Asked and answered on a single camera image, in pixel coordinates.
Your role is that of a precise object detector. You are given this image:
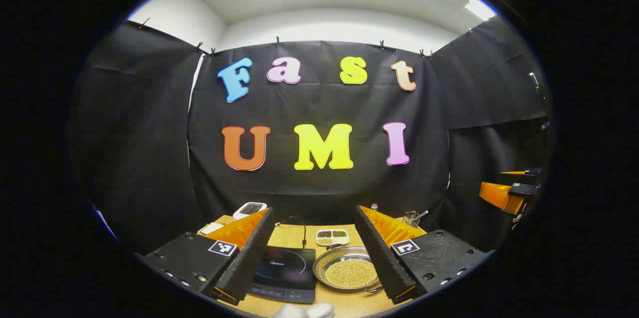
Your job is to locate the white toaster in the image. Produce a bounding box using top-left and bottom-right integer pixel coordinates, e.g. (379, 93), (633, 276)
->
(233, 202), (268, 220)

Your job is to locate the small ceiling light panel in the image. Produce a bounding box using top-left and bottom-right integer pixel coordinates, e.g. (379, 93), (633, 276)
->
(464, 0), (497, 21)

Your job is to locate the black power cable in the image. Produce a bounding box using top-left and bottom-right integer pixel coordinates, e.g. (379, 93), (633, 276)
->
(276, 216), (307, 250)

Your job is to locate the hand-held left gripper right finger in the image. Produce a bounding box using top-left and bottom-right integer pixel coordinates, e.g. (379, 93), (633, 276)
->
(354, 204), (492, 305)

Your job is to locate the stainless steel pot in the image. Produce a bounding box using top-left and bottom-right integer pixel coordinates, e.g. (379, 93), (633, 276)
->
(313, 244), (385, 294)

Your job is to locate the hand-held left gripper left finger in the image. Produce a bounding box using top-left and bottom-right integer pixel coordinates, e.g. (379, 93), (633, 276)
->
(142, 207), (275, 306)

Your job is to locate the pile of soybeans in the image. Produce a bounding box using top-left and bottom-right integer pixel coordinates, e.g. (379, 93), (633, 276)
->
(324, 259), (378, 289)

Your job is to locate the white rounded object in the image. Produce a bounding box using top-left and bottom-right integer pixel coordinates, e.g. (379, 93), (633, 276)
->
(272, 302), (335, 318)

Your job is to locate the white divided bean dish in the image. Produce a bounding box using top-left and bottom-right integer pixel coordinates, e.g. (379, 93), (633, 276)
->
(316, 229), (350, 247)

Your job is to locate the black induction cooktop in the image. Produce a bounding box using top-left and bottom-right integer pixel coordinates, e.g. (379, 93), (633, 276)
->
(247, 246), (318, 305)

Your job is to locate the black backdrop cloth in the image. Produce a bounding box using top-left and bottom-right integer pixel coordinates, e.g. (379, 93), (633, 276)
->
(70, 18), (555, 256)

